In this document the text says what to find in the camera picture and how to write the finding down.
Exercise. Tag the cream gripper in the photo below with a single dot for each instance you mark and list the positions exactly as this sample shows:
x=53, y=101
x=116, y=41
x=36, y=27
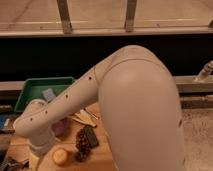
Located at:
x=34, y=161

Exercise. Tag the yellow apple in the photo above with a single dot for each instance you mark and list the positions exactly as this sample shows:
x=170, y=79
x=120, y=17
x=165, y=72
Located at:
x=60, y=156

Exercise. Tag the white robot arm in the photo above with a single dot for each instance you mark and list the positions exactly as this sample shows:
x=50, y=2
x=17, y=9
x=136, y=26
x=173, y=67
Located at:
x=140, y=110

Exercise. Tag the green plastic tray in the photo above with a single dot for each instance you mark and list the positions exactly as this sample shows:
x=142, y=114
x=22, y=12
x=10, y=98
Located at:
x=33, y=88

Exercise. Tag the purple bowl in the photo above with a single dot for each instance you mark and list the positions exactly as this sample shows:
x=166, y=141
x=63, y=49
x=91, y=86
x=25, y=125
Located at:
x=61, y=126

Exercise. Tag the dark grape bunch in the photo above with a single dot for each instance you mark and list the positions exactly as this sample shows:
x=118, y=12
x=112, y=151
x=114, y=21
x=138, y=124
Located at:
x=83, y=146

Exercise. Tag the blue box at left edge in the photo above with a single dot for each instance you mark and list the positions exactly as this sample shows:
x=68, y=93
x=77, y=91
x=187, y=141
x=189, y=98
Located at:
x=6, y=123

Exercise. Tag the dark scrubbing pad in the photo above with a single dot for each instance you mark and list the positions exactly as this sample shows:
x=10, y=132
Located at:
x=91, y=136

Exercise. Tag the blue sponge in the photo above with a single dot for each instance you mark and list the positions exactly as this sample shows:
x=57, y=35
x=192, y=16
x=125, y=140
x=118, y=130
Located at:
x=48, y=95

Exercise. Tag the silver spoon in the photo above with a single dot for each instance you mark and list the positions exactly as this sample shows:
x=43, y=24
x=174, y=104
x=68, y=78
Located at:
x=91, y=114

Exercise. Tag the black handled knife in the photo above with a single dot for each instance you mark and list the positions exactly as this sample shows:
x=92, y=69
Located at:
x=10, y=164

